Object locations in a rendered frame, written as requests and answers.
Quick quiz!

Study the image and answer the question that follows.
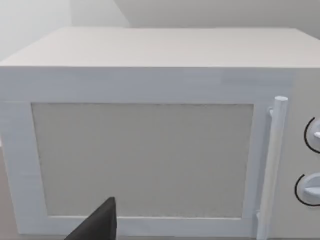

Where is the pale microwave door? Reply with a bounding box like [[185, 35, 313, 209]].
[[0, 66, 294, 238]]

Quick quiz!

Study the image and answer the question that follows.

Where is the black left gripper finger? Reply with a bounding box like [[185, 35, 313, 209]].
[[63, 196, 118, 240]]

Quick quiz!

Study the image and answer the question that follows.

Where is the pale microwave knob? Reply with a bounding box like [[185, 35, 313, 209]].
[[294, 173, 320, 208], [303, 116, 320, 154]]

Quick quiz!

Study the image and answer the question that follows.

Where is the pale microwave oven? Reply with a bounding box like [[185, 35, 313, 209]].
[[0, 26, 320, 240]]

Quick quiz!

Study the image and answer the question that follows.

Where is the pale microwave door handle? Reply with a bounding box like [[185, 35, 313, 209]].
[[254, 95, 289, 240]]

